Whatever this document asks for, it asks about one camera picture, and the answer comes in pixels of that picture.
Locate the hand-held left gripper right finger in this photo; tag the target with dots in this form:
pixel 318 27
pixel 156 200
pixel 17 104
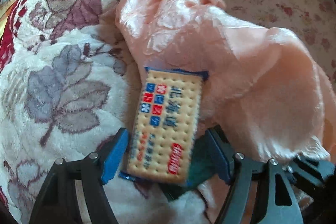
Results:
pixel 218 153

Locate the cracker packet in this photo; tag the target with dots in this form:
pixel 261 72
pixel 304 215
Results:
pixel 165 121

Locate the floral fleece blanket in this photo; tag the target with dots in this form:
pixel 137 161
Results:
pixel 52 56

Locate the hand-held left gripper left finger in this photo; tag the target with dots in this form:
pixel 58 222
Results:
pixel 115 155

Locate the pink quilted cloth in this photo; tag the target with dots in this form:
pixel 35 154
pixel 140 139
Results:
pixel 236 69

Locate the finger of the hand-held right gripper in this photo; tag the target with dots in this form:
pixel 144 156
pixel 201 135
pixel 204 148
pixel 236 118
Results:
pixel 312 170

